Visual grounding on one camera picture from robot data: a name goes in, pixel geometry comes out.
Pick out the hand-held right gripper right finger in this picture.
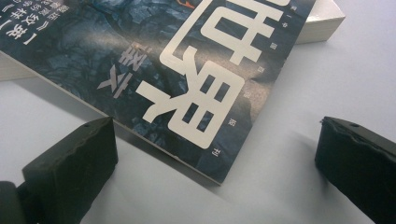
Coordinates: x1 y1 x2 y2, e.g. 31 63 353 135
314 116 396 224

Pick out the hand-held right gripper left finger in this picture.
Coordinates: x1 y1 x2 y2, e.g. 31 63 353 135
21 116 120 224

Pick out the dark blue cover magazine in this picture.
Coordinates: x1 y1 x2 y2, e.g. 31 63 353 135
0 0 318 186

